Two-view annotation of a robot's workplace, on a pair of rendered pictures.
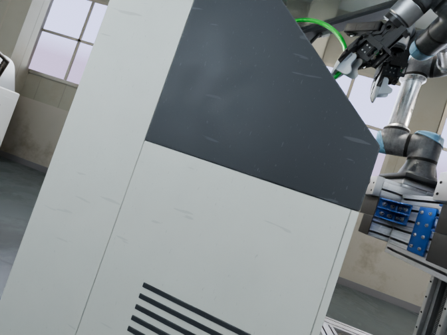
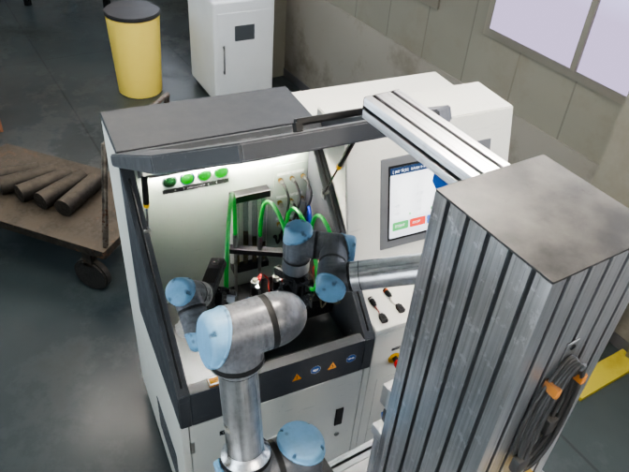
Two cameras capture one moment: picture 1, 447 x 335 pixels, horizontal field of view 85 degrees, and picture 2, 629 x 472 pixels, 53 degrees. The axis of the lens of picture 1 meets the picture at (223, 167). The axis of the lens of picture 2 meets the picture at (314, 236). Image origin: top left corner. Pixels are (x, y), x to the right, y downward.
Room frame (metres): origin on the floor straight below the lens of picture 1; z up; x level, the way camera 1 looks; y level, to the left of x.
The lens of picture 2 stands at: (0.06, -1.48, 2.59)
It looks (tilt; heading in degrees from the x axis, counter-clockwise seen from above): 38 degrees down; 49
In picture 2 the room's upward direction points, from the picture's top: 5 degrees clockwise
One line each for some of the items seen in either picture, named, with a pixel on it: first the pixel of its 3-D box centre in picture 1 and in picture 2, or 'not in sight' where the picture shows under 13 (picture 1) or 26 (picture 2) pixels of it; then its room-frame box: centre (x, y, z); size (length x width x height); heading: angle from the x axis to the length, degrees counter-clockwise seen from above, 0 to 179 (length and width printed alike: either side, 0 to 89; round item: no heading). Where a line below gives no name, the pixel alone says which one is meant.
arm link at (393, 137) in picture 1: (405, 104); not in sight; (1.23, -0.78, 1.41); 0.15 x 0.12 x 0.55; 47
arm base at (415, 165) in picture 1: (418, 170); not in sight; (1.14, -0.87, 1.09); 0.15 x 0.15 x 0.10
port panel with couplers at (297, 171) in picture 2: not in sight; (290, 200); (1.25, 0.05, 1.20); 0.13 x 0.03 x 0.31; 167
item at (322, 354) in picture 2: not in sight; (279, 376); (0.90, -0.39, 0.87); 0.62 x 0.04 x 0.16; 167
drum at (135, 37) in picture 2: not in sight; (136, 51); (2.17, 3.47, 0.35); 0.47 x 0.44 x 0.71; 83
